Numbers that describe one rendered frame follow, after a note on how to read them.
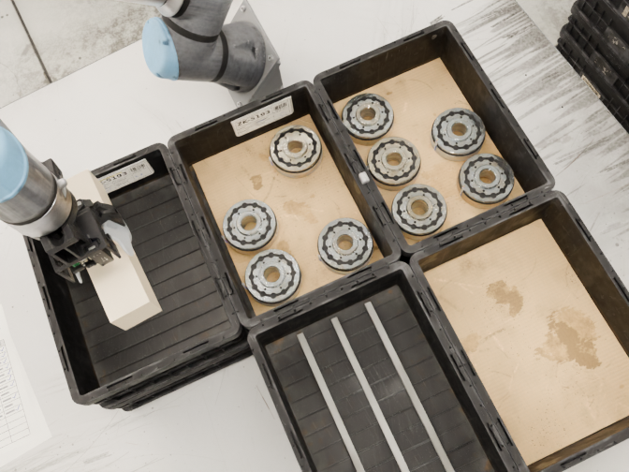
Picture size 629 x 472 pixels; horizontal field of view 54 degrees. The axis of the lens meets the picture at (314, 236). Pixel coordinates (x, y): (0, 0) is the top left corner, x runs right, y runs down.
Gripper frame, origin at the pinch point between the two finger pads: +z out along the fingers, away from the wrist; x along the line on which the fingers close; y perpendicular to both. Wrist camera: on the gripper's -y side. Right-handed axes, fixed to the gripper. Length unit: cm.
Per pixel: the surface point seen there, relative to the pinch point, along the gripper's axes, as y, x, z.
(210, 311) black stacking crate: 9.2, 7.0, 26.1
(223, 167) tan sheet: -16.1, 22.2, 26.1
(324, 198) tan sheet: 0.2, 36.4, 26.0
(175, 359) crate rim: 16.5, -0.5, 16.2
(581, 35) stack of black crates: -27, 139, 78
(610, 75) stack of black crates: -11, 139, 80
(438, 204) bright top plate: 13, 54, 23
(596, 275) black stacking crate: 39, 69, 19
